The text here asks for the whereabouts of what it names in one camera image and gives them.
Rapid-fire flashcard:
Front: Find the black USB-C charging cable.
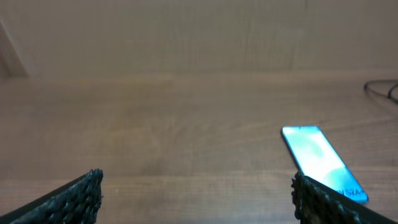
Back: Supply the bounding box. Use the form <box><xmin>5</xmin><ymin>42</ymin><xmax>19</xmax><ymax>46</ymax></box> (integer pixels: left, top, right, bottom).
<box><xmin>363</xmin><ymin>79</ymin><xmax>398</xmax><ymax>105</ymax></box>

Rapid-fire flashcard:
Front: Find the Samsung Galaxy S24+ smartphone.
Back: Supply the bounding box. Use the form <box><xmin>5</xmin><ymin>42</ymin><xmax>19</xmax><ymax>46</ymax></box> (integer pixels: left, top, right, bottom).
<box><xmin>281</xmin><ymin>125</ymin><xmax>369</xmax><ymax>203</ymax></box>

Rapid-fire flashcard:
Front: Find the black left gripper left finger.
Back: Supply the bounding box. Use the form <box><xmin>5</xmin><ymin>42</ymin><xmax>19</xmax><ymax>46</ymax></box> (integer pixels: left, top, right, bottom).
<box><xmin>1</xmin><ymin>169</ymin><xmax>103</xmax><ymax>224</ymax></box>

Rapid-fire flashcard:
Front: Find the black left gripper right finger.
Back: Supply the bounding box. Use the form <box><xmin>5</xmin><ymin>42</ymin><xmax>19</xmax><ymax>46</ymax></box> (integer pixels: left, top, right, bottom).
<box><xmin>291</xmin><ymin>171</ymin><xmax>397</xmax><ymax>224</ymax></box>

